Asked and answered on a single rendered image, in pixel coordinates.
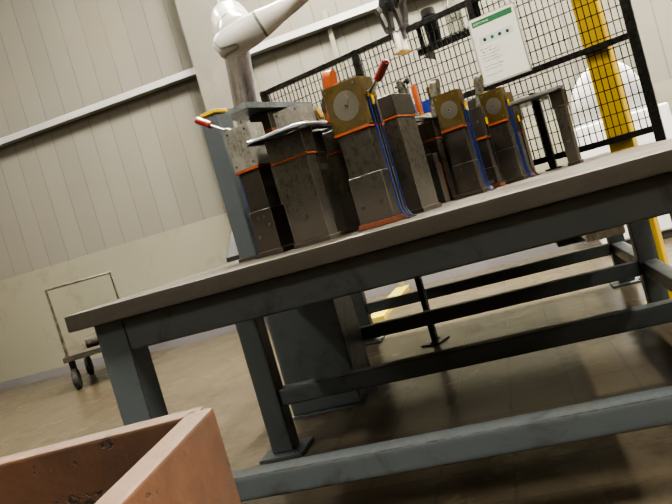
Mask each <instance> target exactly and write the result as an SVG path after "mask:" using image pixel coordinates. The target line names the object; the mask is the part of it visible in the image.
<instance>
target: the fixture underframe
mask: <svg viewBox="0 0 672 504"><path fill-rule="evenodd" d="M666 214H670V218H671V222H672V171H670V172H667V173H663V174H659V175H655V176H652V177H648V178H644V179H641V180H637V181H633V182H629V183H626V184H622V185H618V186H615V187H611V188H607V189H603V190H600V191H596V192H592V193H589V194H585V195H581V196H577V197H574V198H570V199H566V200H563V201H559V202H555V203H551V204H548V205H544V206H540V207H537V208H533V209H529V210H525V211H522V212H518V213H514V214H510V215H507V216H503V217H499V218H496V219H492V220H488V221H484V222H481V223H477V224H473V225H470V226H466V227H462V228H458V229H455V230H451V231H447V232H444V233H440V234H436V235H432V236H429V237H425V238H421V239H418V240H414V241H410V242H406V243H403V244H399V245H395V246H392V247H388V248H384V249H380V250H377V251H373V252H369V253H366V254H362V255H358V256H354V257H351V258H347V259H343V260H339V261H336V262H332V263H328V264H325V265H321V266H317V267H313V268H310V269H306V270H302V271H299V272H295V273H291V274H287V275H284V276H280V277H276V278H273V279H269V280H265V281H261V282H258V283H254V284H250V285H247V286H243V287H239V288H235V289H232V290H228V291H224V292H221V293H217V294H213V295H209V296H206V297H202V298H198V299H195V300H191V301H187V302H183V303H180V304H176V305H172V306H168V307H165V308H161V309H157V310H154V311H150V312H146V313H142V314H139V315H135V316H131V317H128V318H124V319H120V320H116V321H113V322H109V323H105V324H102V325H98V326H94V329H95V332H96V335H97V339H98V342H99V345H100V348H101V352H102V355H103V358H104V362H105V365H106V368H107V372H108V375H109V378H110V382H111V385H112V388H113V391H114V395H115V398H116V401H117V405H118V408H119V411H120V415H121V418H122V421H123V425H124V426H126V425H130V424H134V423H138V422H142V421H146V420H150V419H154V418H158V417H162V416H165V415H169V414H168V411H167V408H166V404H165V401H164V398H163V394H162V391H161V388H160V384H159V381H158V378H157V374H156V371H155V368H154V364H153V361H152V358H151V354H150V351H149V348H148V346H151V345H155V344H159V343H163V342H166V341H170V340H174V339H178V338H182V337H186V336H190V335H194V334H198V333H202V332H206V331H210V330H214V329H218V328H222V327H225V326H229V325H233V324H235V325H236V328H237V332H238V335H239V339H240V342H241V346H242V349H243V352H244V356H245V359H246V363H247V366H248V369H249V373H250V376H251V380H252V383H253V387H254V390H255V393H256V397H257V400H258V404H259V407H260V410H261V414H262V417H263V421H264V424H265V427H266V431H267V434H268V438H269V441H270V445H271V448H270V449H269V450H268V451H267V452H266V454H265V455H264V456H263V457H262V458H261V460H260V461H259V464H265V463H270V462H275V461H280V460H285V461H280V462H275V463H270V464H265V465H260V466H255V467H249V468H244V469H239V470H234V471H232V473H233V477H234V480H235V483H236V487H237V490H238V494H239V497H240V500H241V502H243V501H249V500H254V499H260V498H265V497H271V496H277V495H282V494H288V493H293V492H299V491H304V490H310V489H315V488H321V487H326V486H332V485H338V484H343V483H349V482H354V481H360V480H365V479H371V478H376V477H382V476H387V475H393V474H399V473H404V472H410V471H415V470H421V469H426V468H432V467H437V466H443V465H448V464H454V463H460V462H465V461H471V460H476V459H482V458H487V457H493V456H498V455H504V454H510V453H515V452H521V451H526V450H532V449H537V448H543V447H548V446H554V445H559V444H565V443H571V442H576V441H582V440H587V439H593V438H598V437H604V436H609V435H615V434H620V433H626V432H632V431H637V430H643V429H648V428H654V427H659V426H665V425H670V424H672V386H667V387H662V388H657V389H652V390H647V391H642V392H636V393H631V394H626V395H621V396H616V397H611V398H605V399H600V400H595V401H590V402H585V403H580V404H574V405H569V406H564V407H559V408H554V409H549V410H544V411H538V412H533V413H528V414H523V415H518V416H513V417H507V418H502V419H497V420H492V421H487V422H482V423H476V424H471V425H466V426H461V427H456V428H451V429H445V430H440V431H435V432H430V433H425V434H420V435H415V436H409V437H404V438H399V439H394V440H389V441H384V442H378V443H373V444H368V445H363V446H358V447H353V448H347V449H342V450H337V451H332V452H327V453H322V454H316V455H311V456H306V457H301V456H302V455H303V454H304V452H305V451H306V450H307V448H308V447H309V445H310V444H311V442H312V441H313V440H314V437H313V436H311V437H306V438H301V439H298V435H297V432H296V428H295V425H294V421H293V418H292V415H291V411H290V408H289V405H290V404H295V403H299V402H304V401H309V400H313V399H318V398H323V397H327V396H332V395H337V394H341V393H346V392H350V391H355V390H360V389H364V388H369V387H374V386H378V385H383V384H387V383H392V382H397V381H401V380H406V379H411V378H415V377H420V376H424V375H429V374H434V373H438V372H443V371H448V370H452V369H457V368H461V367H466V366H471V365H475V364H480V363H485V362H489V361H494V360H498V359H503V358H508V357H512V356H517V355H522V354H526V353H531V352H536V351H540V350H545V349H549V348H554V347H559V346H563V345H568V344H573V343H577V342H582V341H586V340H591V339H596V338H600V337H605V336H610V335H614V334H619V333H623V332H628V331H633V330H637V329H642V328H647V327H651V326H656V325H660V324H665V323H670V322H672V298H671V299H670V297H669V294H668V290H669V291H671V292H672V266H670V265H668V264H666V263H664V262H662V261H660V260H659V256H658V252H657V248H656V244H655V241H654V237H653V233H652V229H651V225H650V222H649V219H650V218H654V217H658V216H662V215H666ZM624 225H626V226H627V230H628V233H629V237H630V241H631V245H630V244H628V243H626V242H625V238H624V233H625V227H624ZM605 238H606V240H607V243H605V244H601V245H597V246H593V247H589V248H585V249H581V250H577V251H573V252H569V253H565V254H561V255H557V256H553V257H549V258H545V259H541V260H537V261H533V262H529V263H525V264H521V265H517V266H513V267H509V268H505V269H501V270H497V271H493V272H489V273H485V274H481V275H477V276H473V277H469V278H465V279H461V280H457V281H453V282H449V283H445V284H441V285H437V286H433V287H429V288H425V292H426V295H427V299H428V300H429V299H433V298H437V297H441V296H445V295H449V294H453V293H457V292H461V291H465V290H469V289H473V288H478V287H482V286H486V285H490V284H494V283H498V282H502V281H506V280H510V279H514V278H518V277H522V276H527V275H531V274H535V273H539V272H543V271H547V270H551V269H555V268H559V267H563V266H567V265H571V264H576V263H580V262H584V261H588V260H592V259H596V258H600V257H604V256H608V255H611V258H612V262H613V266H610V267H606V268H602V269H598V270H593V271H589V272H585V273H581V274H577V275H573V276H568V277H564V278H560V279H556V280H552V281H548V282H544V283H539V284H535V285H531V286H527V287H523V288H519V289H514V290H510V291H506V292H502V293H498V294H494V295H490V296H485V297H481V298H477V299H473V300H469V301H465V302H460V303H456V304H452V305H448V306H444V307H440V308H436V309H431V310H427V311H423V312H419V313H415V314H411V315H407V316H402V317H398V318H394V319H390V320H386V321H382V322H377V323H373V321H372V317H371V313H375V312H380V311H384V310H388V309H392V308H396V307H400V306H404V305H408V304H412V303H416V302H420V298H419V294H418V291H413V292H409V293H405V294H401V295H397V296H393V297H389V298H385V299H381V300H377V301H373V302H369V303H367V300H366V296H365V293H364V291H367V290H371V289H375V288H379V287H383V286H387V285H391V284H395V283H398V282H402V281H406V280H410V279H414V278H418V277H422V276H426V275H430V274H434V273H438V272H442V271H446V270H450V269H454V268H457V267H461V266H465V265H469V264H473V263H477V262H481V261H485V260H489V259H493V258H497V257H501V256H505V255H509V254H513V253H516V252H520V251H524V250H528V249H532V248H536V247H540V246H544V245H548V244H552V243H555V244H556V245H557V246H558V247H563V246H567V245H571V244H575V243H579V242H583V241H587V242H593V241H597V240H601V239H605ZM641 282H642V286H643V290H644V294H645V297H646V301H647V304H644V305H640V306H635V307H631V308H626V309H622V310H617V311H613V312H608V313H604V314H599V315H595V316H591V317H586V318H582V319H577V320H573V321H568V322H564V323H559V324H555V325H550V326H546V327H542V328H537V329H533V330H528V331H524V332H519V333H515V334H510V335H506V336H501V337H497V338H493V339H488V340H484V341H479V342H475V343H470V344H466V345H461V346H457V347H452V348H448V349H444V350H439V351H435V352H430V353H426V354H421V355H417V356H412V357H408V358H403V359H399V360H394V361H390V362H386V363H381V364H377V365H372V366H368V367H363V368H359V369H354V370H350V371H345V372H341V373H337V374H332V375H328V376H323V377H319V378H314V379H310V380H305V381H301V382H296V383H292V384H288V385H283V384H282V380H281V377H280V373H279V370H278V366H277V363H276V360H275V356H274V353H273V349H272V346H271V342H270V339H269V336H268V332H267V329H266V325H265V322H264V318H263V317H265V316H269V315H273V314H277V313H281V312H284V311H288V310H292V309H296V308H300V307H304V306H308V305H312V304H316V303H320V302H324V301H328V300H332V299H336V298H339V297H343V296H347V295H351V299H352V302H353V306H354V309H355V313H356V316H357V320H358V323H359V327H360V330H361V334H362V338H363V341H364V345H365V346H370V345H374V344H378V343H381V342H382V341H383V339H384V338H385V336H386V335H390V334H394V333H398V332H403V331H407V330H411V329H415V328H420V327H424V326H428V325H432V324H437V323H441V322H445V321H449V320H454V319H458V318H462V317H466V316H471V315H475V314H479V313H484V312H488V311H492V310H496V309H501V308H505V307H509V306H513V305H518V304H522V303H526V302H530V301H535V300H539V299H543V298H547V297H552V296H556V295H560V294H564V293H569V292H573V291H577V290H581V289H586V288H590V287H594V286H598V285H603V284H607V283H609V284H610V285H611V286H612V287H613V288H614V289H615V288H619V287H623V286H628V285H632V284H636V283H641ZM667 289H668V290H667ZM296 457H301V458H296ZM291 458H296V459H291ZM286 459H291V460H286Z"/></svg>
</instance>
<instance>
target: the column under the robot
mask: <svg viewBox="0 0 672 504"><path fill-rule="evenodd" d="M265 318H266V322H267V325H268V328H269V332H270V335H271V339H272V342H273V346H274V349H275V353H276V356H277V359H278V363H279V366H280V370H281V373H282V377H283V380H284V383H285V385H288V384H292V383H296V382H301V381H305V380H310V379H314V378H319V377H323V376H328V375H332V374H337V373H341V372H345V371H350V370H354V369H359V368H363V367H368V366H370V362H369V359H368V355H367V352H366V348H365V345H364V341H363V338H362V334H361V330H360V327H359V323H358V320H357V316H356V313H355V309H354V306H353V302H352V299H351V295H347V296H343V297H339V298H336V299H332V300H328V301H324V302H320V303H316V304H312V305H308V306H304V307H300V308H296V309H292V310H288V311H284V312H281V313H277V314H273V315H269V316H265ZM373 388H374V387H369V388H364V389H360V390H355V391H350V392H346V393H341V394H337V395H332V396H327V397H323V398H318V399H313V400H309V401H304V402H299V403H295V404H291V408H292V411H293V414H294V417H293V420H296V419H301V418H306V417H310V416H315V415H320V414H325V413H329V412H334V411H339V410H344V409H348V408H353V407H358V406H363V405H364V404H365V402H366V400H367V398H368V397H369V395H370V393H371V392H372V390H373Z"/></svg>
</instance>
